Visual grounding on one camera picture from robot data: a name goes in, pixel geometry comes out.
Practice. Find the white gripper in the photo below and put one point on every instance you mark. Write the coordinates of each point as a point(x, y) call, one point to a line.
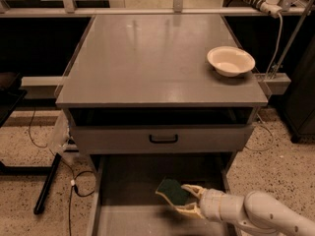
point(211, 203)

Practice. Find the green yellow sponge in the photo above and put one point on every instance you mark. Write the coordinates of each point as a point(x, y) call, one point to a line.
point(171, 191)

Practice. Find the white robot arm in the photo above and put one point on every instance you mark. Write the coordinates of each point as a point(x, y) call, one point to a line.
point(256, 213)

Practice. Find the open grey middle drawer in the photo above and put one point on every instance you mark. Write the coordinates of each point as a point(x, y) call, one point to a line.
point(126, 203)

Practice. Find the grey top drawer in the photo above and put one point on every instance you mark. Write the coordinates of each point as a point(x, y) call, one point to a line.
point(147, 140)

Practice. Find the grey drawer cabinet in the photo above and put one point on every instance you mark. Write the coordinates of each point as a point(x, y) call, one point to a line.
point(152, 71)

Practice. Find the white bowl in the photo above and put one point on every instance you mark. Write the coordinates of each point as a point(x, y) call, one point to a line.
point(230, 61)

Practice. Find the dark cabinet at right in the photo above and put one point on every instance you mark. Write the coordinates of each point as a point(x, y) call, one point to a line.
point(299, 108)

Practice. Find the black table leg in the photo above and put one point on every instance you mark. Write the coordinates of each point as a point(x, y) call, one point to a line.
point(39, 207)

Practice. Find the white power strip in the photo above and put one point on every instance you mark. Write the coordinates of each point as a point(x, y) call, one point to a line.
point(268, 7)

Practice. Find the black side table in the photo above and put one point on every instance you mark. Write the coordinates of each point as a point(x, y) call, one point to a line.
point(10, 94)

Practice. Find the black drawer handle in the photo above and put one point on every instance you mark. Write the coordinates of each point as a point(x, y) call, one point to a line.
point(163, 139)

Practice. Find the metal frame rail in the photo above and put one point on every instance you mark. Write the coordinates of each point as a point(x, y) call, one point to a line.
point(151, 10)

